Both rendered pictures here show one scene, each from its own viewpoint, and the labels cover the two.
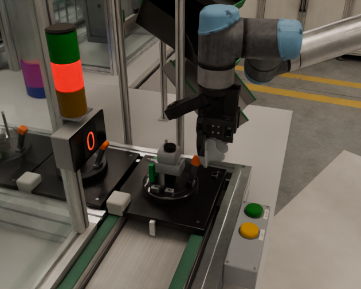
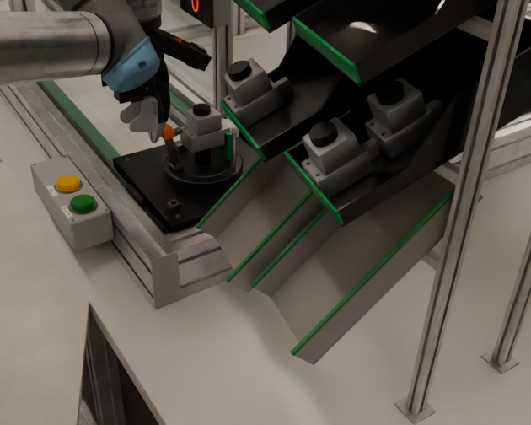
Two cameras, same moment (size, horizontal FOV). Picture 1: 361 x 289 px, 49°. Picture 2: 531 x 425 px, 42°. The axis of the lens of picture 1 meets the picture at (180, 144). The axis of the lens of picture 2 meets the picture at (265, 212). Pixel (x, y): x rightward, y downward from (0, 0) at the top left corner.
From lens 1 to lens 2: 1.67 m
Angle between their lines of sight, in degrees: 97
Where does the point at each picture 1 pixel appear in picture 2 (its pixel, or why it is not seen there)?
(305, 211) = (48, 339)
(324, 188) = (43, 411)
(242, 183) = (134, 229)
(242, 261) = (50, 163)
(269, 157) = (200, 411)
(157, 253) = not seen: hidden behind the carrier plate
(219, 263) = (71, 152)
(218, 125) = not seen: hidden behind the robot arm
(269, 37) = not seen: outside the picture
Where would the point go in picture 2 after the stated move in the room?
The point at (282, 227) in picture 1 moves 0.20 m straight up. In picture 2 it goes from (65, 294) to (45, 190)
